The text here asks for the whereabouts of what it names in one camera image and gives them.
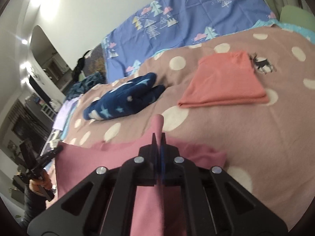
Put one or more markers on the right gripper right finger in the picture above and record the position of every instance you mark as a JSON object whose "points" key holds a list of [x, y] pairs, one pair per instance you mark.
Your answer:
{"points": [[214, 202]]}

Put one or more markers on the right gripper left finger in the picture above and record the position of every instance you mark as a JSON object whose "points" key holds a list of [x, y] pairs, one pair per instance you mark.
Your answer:
{"points": [[103, 202]]}

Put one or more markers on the left forearm black sleeve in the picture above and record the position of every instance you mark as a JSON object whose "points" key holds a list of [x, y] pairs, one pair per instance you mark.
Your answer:
{"points": [[34, 205]]}

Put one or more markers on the person's left hand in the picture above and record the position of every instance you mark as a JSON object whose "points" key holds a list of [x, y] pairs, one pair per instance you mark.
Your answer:
{"points": [[44, 182]]}

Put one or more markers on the lavender folded cloth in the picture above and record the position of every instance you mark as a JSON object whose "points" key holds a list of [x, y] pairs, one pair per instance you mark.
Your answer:
{"points": [[63, 114]]}

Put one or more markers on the pink polka dot blanket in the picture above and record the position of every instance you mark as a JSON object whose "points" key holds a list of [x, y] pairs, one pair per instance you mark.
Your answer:
{"points": [[268, 148]]}

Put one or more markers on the teal knitted blanket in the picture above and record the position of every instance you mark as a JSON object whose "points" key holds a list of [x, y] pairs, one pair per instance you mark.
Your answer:
{"points": [[85, 85]]}

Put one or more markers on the black cloth on headboard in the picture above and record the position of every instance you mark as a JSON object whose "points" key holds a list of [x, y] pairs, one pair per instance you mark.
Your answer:
{"points": [[82, 66]]}

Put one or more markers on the navy star fleece garment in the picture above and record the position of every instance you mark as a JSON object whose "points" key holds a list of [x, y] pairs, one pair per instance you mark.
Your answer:
{"points": [[129, 98]]}

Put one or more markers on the folded coral orange garment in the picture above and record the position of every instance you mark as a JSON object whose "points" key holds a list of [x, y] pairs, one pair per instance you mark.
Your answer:
{"points": [[224, 79]]}

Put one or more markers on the turquoise bed sheet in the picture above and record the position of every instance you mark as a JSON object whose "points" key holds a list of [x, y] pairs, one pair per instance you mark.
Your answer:
{"points": [[306, 33]]}

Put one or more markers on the blue tree print sheet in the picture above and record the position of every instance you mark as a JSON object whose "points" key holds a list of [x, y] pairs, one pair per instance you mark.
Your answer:
{"points": [[166, 24]]}

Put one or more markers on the green pillow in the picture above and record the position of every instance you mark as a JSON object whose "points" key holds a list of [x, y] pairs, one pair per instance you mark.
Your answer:
{"points": [[297, 16]]}

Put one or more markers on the arched wall mirror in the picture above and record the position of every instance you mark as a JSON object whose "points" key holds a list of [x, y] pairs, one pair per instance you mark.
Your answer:
{"points": [[51, 62]]}

